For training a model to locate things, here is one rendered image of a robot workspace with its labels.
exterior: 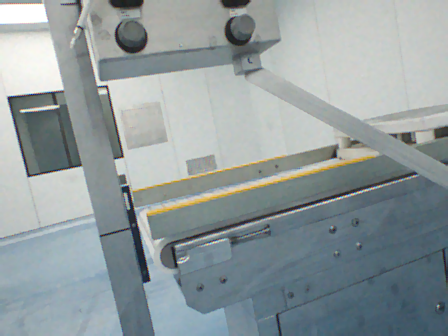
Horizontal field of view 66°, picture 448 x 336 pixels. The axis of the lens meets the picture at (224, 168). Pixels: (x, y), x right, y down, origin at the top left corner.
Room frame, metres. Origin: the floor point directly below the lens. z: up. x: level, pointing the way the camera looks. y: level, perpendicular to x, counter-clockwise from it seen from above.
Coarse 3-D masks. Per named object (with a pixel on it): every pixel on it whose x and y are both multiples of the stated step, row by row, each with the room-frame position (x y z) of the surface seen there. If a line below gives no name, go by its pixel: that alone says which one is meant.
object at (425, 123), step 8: (400, 120) 0.66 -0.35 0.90; (408, 120) 0.61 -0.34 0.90; (416, 120) 0.58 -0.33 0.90; (424, 120) 0.57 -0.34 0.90; (432, 120) 0.57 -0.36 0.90; (440, 120) 0.58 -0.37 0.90; (384, 128) 0.65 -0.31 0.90; (392, 128) 0.63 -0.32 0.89; (400, 128) 0.62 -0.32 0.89; (408, 128) 0.60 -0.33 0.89; (416, 128) 0.58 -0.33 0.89; (424, 128) 0.57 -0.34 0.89; (432, 128) 0.57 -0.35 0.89; (336, 136) 0.79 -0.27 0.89; (344, 136) 0.77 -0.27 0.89
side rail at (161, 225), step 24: (432, 144) 0.54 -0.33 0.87; (336, 168) 0.49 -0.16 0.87; (360, 168) 0.50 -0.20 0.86; (384, 168) 0.51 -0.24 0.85; (240, 192) 0.44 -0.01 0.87; (264, 192) 0.45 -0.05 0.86; (288, 192) 0.46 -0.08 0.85; (312, 192) 0.48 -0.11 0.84; (168, 216) 0.41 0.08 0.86; (192, 216) 0.42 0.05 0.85; (216, 216) 0.43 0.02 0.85
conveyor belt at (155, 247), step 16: (336, 160) 0.80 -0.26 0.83; (272, 176) 0.75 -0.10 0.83; (384, 176) 0.53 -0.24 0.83; (208, 192) 0.70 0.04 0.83; (336, 192) 0.51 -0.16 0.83; (144, 208) 0.67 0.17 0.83; (272, 208) 0.47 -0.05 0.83; (144, 224) 0.56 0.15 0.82; (224, 224) 0.45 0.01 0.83; (160, 240) 0.43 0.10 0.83; (176, 240) 0.43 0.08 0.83; (176, 272) 0.43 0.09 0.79
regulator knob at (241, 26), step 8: (240, 8) 0.42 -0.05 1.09; (232, 16) 0.42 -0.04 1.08; (240, 16) 0.40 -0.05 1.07; (248, 16) 0.40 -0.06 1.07; (232, 24) 0.40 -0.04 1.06; (240, 24) 0.40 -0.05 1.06; (248, 24) 0.40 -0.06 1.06; (232, 32) 0.41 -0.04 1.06; (240, 32) 0.40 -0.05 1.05; (248, 32) 0.40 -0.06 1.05; (232, 40) 0.41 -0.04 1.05; (240, 40) 0.41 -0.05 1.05; (248, 40) 0.42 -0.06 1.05
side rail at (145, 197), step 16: (336, 144) 0.81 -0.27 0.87; (352, 144) 0.82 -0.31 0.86; (272, 160) 0.76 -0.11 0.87; (288, 160) 0.77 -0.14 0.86; (304, 160) 0.78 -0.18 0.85; (320, 160) 0.79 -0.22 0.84; (208, 176) 0.71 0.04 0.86; (224, 176) 0.72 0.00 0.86; (240, 176) 0.73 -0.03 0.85; (256, 176) 0.74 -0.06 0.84; (144, 192) 0.67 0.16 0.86; (160, 192) 0.68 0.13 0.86; (176, 192) 0.69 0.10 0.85; (192, 192) 0.70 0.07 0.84
